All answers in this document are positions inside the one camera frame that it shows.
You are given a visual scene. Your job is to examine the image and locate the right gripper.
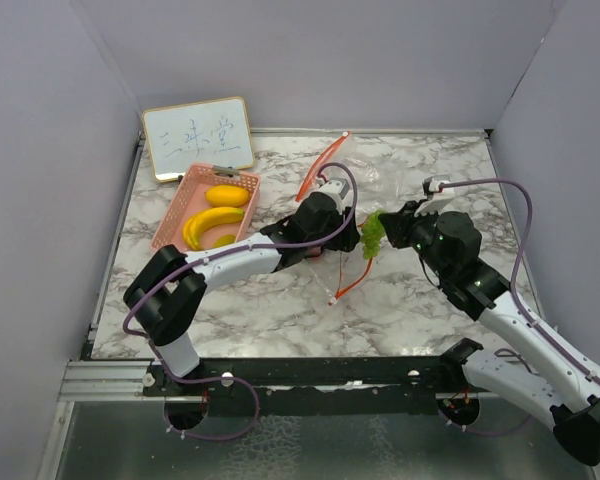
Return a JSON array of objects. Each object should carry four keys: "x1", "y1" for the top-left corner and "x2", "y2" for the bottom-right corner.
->
[{"x1": 380, "y1": 198, "x2": 451, "y2": 280}]

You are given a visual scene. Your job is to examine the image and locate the fake green grapes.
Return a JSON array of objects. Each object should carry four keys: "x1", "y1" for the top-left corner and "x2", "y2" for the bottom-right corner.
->
[{"x1": 360, "y1": 210, "x2": 385, "y2": 260}]

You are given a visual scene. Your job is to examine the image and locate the zip bag with red fruit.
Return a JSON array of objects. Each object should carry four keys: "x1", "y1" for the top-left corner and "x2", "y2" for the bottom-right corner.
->
[{"x1": 308, "y1": 219, "x2": 378, "y2": 307}]

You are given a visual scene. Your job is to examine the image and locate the zip bag with yellow fruit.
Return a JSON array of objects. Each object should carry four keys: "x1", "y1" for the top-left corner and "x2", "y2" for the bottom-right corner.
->
[{"x1": 295, "y1": 132, "x2": 422, "y2": 215}]

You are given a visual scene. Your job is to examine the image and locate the fake yellow mango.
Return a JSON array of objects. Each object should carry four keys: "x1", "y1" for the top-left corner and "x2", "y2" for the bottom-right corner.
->
[{"x1": 205, "y1": 185, "x2": 251, "y2": 208}]

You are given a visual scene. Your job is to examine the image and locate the fake banana bunch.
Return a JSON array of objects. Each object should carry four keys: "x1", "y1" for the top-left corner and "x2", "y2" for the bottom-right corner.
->
[{"x1": 182, "y1": 207, "x2": 245, "y2": 251}]

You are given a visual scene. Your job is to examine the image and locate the fake red strawberries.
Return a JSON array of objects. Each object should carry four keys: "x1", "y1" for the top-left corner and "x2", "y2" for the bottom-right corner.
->
[{"x1": 305, "y1": 246, "x2": 324, "y2": 260}]

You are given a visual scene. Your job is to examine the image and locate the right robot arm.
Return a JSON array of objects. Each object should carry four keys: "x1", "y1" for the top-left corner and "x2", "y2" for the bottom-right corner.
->
[{"x1": 379, "y1": 201, "x2": 600, "y2": 466}]

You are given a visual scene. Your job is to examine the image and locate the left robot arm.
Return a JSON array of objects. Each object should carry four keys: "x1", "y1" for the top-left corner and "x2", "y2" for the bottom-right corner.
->
[{"x1": 123, "y1": 192, "x2": 359, "y2": 395}]

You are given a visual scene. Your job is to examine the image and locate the pink plastic basket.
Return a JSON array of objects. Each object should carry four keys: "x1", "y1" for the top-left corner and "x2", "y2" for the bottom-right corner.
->
[{"x1": 150, "y1": 163, "x2": 261, "y2": 252}]

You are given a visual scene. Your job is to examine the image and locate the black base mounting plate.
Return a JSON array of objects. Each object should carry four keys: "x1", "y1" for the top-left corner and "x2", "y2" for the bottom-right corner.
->
[{"x1": 142, "y1": 355, "x2": 501, "y2": 417}]

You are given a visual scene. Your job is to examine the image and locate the small whiteboard with writing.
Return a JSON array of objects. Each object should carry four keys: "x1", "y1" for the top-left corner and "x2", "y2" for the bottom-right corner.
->
[{"x1": 141, "y1": 97, "x2": 255, "y2": 182}]

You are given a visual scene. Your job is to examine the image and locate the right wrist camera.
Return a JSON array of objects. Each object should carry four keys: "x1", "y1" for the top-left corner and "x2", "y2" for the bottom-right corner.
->
[{"x1": 415, "y1": 175, "x2": 455, "y2": 217}]

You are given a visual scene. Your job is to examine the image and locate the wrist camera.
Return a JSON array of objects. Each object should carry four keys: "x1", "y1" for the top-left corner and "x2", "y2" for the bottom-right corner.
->
[
  {"x1": 318, "y1": 178, "x2": 351, "y2": 212},
  {"x1": 415, "y1": 175, "x2": 455, "y2": 217}
]

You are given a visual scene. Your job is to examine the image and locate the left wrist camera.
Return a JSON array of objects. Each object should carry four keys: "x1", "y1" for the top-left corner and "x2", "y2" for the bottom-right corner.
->
[{"x1": 318, "y1": 178, "x2": 351, "y2": 212}]

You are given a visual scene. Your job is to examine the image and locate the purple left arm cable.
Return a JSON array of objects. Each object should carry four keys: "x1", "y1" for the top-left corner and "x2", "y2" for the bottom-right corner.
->
[{"x1": 123, "y1": 163, "x2": 359, "y2": 441}]

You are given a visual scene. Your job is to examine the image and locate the aluminium frame rail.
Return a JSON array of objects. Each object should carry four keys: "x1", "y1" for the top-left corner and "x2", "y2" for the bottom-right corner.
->
[{"x1": 59, "y1": 360, "x2": 151, "y2": 402}]

